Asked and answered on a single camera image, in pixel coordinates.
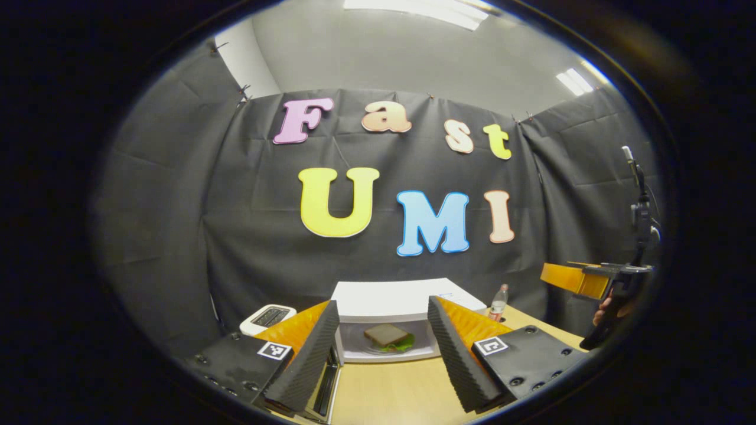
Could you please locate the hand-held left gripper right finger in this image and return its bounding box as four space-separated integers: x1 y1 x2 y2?
428 295 588 414

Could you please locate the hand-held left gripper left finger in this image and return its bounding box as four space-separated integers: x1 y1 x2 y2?
188 300 341 414

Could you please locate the lettuce sandwich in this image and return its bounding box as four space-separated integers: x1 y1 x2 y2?
363 323 416 354

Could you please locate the white microwave oven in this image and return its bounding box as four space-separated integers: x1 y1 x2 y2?
295 277 488 424

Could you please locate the white toaster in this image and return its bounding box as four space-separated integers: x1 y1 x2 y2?
239 304 297 337

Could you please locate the clear plastic bottle red label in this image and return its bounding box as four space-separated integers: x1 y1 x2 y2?
488 284 510 322

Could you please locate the ceiling light panel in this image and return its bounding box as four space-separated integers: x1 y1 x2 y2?
343 0 491 31
555 68 594 96

